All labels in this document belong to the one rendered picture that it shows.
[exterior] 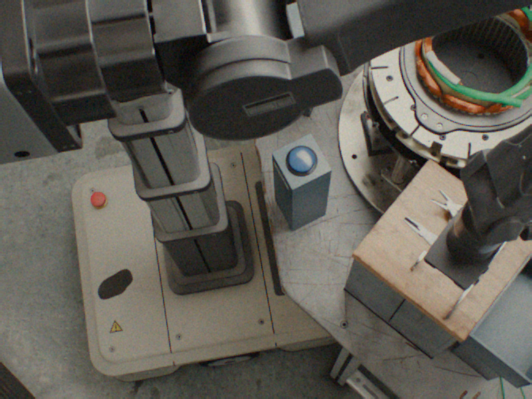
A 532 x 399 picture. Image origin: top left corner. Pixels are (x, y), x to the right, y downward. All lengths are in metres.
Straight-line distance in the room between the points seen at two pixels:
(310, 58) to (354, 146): 1.05
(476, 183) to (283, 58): 0.40
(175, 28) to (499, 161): 0.42
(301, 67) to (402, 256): 0.75
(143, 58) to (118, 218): 1.62
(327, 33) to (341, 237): 1.03
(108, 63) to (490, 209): 0.46
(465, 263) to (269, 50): 0.56
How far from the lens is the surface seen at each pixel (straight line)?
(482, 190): 0.86
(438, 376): 1.49
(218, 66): 0.50
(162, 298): 2.04
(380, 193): 1.52
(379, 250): 1.22
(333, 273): 1.50
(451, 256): 1.02
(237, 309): 2.02
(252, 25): 0.52
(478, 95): 1.23
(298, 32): 1.39
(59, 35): 0.50
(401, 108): 1.26
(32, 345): 2.37
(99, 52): 0.51
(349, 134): 1.56
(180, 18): 0.51
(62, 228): 2.42
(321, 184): 1.33
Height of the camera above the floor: 2.25
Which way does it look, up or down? 73 degrees down
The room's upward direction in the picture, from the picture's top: 6 degrees counter-clockwise
